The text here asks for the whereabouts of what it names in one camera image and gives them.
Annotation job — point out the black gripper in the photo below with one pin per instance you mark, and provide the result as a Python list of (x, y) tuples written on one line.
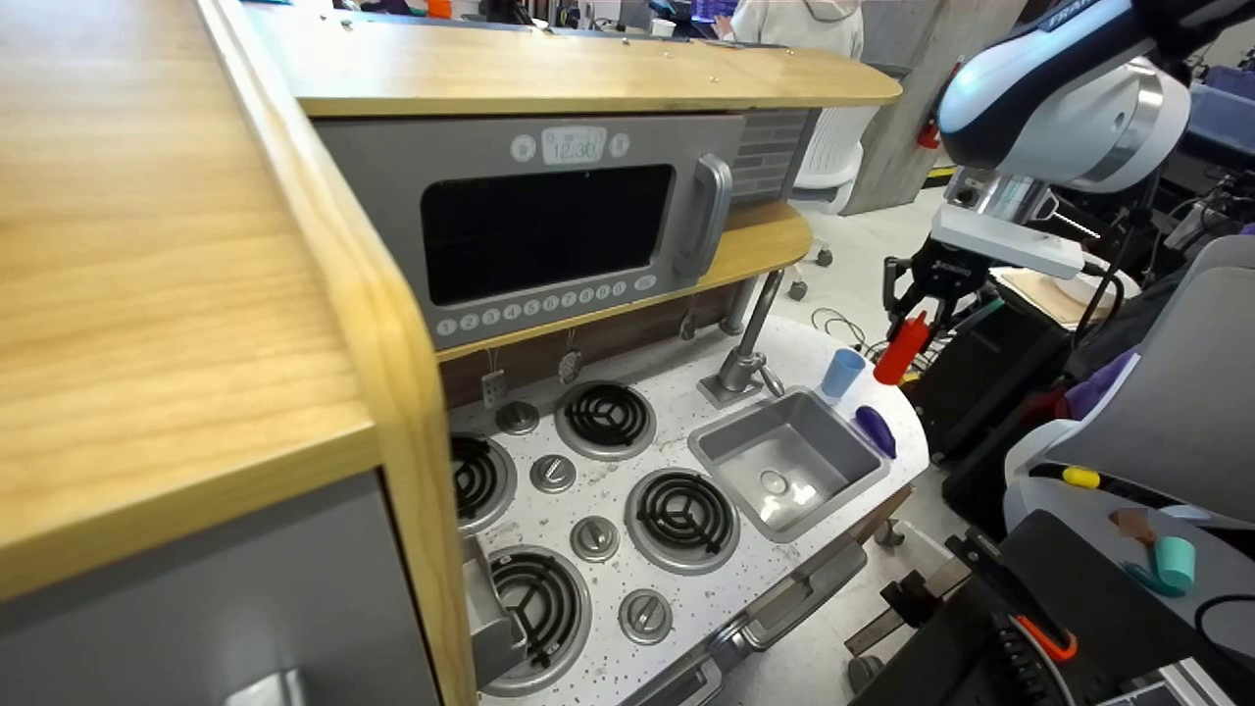
[(945, 268)]

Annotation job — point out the red sauce bottle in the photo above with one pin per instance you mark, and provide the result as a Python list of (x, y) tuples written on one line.
[(902, 352)]

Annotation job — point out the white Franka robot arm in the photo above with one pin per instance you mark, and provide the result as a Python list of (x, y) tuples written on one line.
[(1084, 119)]

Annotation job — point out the small bluish grey cup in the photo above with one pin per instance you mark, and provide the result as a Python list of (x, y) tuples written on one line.
[(841, 375)]

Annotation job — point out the black coil stove burner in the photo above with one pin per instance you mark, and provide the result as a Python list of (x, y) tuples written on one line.
[(680, 519), (556, 613), (476, 481), (607, 418)]

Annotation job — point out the grey round stove knob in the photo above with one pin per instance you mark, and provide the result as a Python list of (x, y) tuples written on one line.
[(556, 472), (643, 616), (594, 540), (519, 418)]

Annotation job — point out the black stand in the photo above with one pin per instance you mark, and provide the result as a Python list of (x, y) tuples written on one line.
[(993, 379)]

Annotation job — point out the wooden board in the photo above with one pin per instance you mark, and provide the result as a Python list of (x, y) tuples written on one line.
[(1034, 299)]

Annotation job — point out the purple cloth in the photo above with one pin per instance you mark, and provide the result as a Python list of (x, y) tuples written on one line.
[(1100, 387)]

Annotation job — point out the grey toy faucet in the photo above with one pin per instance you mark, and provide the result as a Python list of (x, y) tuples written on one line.
[(745, 365)]

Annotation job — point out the grey toy sink basin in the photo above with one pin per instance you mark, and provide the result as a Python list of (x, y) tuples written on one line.
[(786, 455)]

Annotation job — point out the black tool with yellow band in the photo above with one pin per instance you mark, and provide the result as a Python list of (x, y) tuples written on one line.
[(1081, 481)]

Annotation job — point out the grey padded chair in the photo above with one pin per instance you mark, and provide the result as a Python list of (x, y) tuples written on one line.
[(1179, 394)]

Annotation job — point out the black orange bar clamp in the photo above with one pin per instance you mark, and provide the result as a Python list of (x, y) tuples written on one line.
[(1043, 642)]

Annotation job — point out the teal roll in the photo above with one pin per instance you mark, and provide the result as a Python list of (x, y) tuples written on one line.
[(1176, 565)]

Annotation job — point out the grey toy microwave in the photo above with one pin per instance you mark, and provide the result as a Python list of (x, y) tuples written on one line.
[(552, 237)]

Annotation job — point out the wooden toy kitchen unit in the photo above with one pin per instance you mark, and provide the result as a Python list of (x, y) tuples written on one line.
[(131, 260)]

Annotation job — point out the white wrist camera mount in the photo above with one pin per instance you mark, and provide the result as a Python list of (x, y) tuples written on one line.
[(1007, 242)]

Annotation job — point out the grey slanted post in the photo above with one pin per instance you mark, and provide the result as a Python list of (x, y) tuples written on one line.
[(925, 105)]

